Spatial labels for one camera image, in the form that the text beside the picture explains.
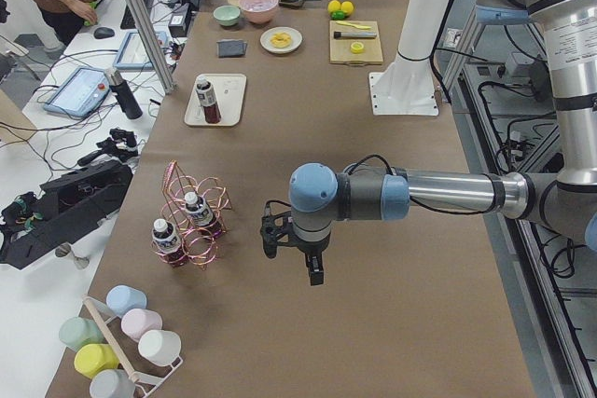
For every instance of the bottle in rack lower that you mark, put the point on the bottle in rack lower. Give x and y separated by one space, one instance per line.
168 243

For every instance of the copper wire bottle rack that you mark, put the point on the copper wire bottle rack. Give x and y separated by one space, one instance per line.
201 250

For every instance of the pink bowl of ice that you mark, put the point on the pink bowl of ice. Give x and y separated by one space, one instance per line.
259 11

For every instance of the glazed donut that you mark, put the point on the glazed donut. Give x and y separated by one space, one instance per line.
281 40

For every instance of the half lemon slice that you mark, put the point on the half lemon slice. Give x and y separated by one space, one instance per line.
357 47

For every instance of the green lime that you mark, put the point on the green lime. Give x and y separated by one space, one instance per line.
338 15

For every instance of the pink cup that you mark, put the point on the pink cup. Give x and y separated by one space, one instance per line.
136 322

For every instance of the dark tea bottle on tray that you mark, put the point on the dark tea bottle on tray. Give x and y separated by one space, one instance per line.
207 99

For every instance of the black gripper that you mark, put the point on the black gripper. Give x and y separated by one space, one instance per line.
309 249

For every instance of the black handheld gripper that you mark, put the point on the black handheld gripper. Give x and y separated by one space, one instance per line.
121 144

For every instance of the teach pendant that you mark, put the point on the teach pendant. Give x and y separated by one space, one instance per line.
131 55
80 94

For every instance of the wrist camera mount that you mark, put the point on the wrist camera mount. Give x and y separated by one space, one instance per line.
276 228

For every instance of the black thermos bottle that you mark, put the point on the black thermos bottle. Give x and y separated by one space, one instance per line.
123 93

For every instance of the white cup rack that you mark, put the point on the white cup rack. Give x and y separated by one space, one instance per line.
145 383

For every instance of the white cup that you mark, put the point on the white cup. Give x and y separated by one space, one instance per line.
160 347

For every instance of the yellow cup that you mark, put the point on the yellow cup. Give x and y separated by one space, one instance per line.
94 358

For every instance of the teach pendant near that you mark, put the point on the teach pendant near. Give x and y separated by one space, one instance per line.
80 94

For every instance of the black computer mouse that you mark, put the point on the black computer mouse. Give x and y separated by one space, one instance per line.
103 33

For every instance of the bottle in rack upper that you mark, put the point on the bottle in rack upper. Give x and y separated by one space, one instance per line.
201 214

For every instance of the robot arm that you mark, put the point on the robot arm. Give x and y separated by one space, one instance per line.
564 202

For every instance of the green cup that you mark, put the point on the green cup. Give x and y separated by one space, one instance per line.
77 332

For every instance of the cream rabbit tray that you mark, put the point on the cream rabbit tray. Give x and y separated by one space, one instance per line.
229 91

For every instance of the steel muddler rod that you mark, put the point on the steel muddler rod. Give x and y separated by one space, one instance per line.
354 35

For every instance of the bottle in rack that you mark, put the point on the bottle in rack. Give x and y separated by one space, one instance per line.
201 214
168 243

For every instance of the teach pendant far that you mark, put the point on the teach pendant far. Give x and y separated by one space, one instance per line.
131 55

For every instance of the metal ice scoop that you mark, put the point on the metal ice scoop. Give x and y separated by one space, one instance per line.
294 3

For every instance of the wooden cutting board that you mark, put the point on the wooden cutting board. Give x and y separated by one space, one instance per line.
339 49

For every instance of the white round plate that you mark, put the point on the white round plate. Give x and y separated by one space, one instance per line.
266 44

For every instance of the grey folded cloth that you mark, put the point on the grey folded cloth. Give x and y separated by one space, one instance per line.
231 48

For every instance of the white camera pillar base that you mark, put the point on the white camera pillar base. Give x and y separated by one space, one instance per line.
406 87

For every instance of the mint green bowl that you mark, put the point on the mint green bowl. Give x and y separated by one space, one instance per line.
227 15

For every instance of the yellow plastic knife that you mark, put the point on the yellow plastic knife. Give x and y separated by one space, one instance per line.
353 25

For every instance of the blue cup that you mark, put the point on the blue cup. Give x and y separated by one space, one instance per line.
123 298

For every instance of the yellow lemon two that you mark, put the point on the yellow lemon two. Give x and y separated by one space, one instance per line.
347 7

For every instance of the yellow lemon one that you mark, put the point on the yellow lemon one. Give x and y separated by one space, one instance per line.
333 6

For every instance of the aluminium frame post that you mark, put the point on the aluminium frame post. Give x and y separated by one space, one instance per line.
152 46

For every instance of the black equipment case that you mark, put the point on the black equipment case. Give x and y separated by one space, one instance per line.
70 208

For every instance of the grey cup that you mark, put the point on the grey cup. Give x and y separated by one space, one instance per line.
112 383

